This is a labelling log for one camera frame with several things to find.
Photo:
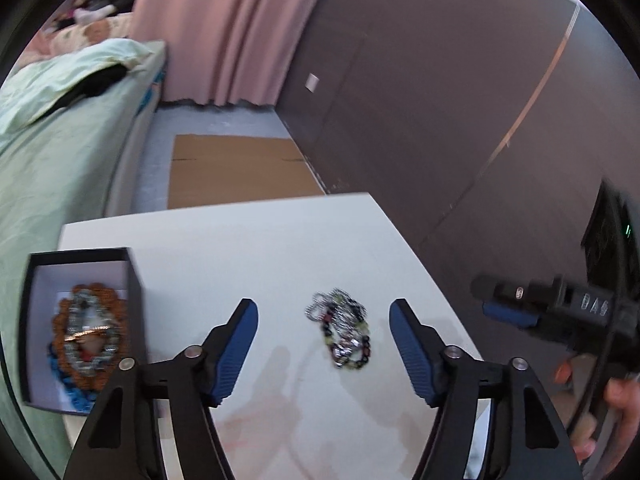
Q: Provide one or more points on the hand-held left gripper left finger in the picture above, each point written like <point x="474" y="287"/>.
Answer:
<point x="235" y="355"/>

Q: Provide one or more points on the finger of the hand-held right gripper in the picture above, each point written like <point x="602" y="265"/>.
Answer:
<point x="500" y="290"/>
<point x="510" y="316"/>

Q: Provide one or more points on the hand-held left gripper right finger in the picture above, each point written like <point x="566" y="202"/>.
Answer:
<point x="412" y="355"/>

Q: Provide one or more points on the black box with white inside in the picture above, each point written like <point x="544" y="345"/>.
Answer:
<point x="137" y="285"/>

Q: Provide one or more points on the pale flower hair clip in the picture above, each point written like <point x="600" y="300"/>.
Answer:
<point x="87" y="332"/>

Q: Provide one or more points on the person's right hand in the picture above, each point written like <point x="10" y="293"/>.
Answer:
<point x="622" y="392"/>

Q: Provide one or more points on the flat brown cardboard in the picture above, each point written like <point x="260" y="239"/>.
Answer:
<point x="240" y="175"/>

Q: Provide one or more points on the bed with green sheet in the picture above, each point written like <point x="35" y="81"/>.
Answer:
<point x="60" y="175"/>

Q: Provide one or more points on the dark cloth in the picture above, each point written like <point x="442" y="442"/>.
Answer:
<point x="95" y="82"/>

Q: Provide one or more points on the wide pink curtain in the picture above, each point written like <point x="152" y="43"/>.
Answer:
<point x="225" y="35"/>

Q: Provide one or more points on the pale green quilt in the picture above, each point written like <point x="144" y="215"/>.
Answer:
<point x="55" y="75"/>

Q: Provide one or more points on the printed cream pillow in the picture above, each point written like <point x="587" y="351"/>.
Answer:
<point x="95" y="32"/>

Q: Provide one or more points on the white wall switch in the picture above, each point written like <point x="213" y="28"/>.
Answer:
<point x="312" y="82"/>

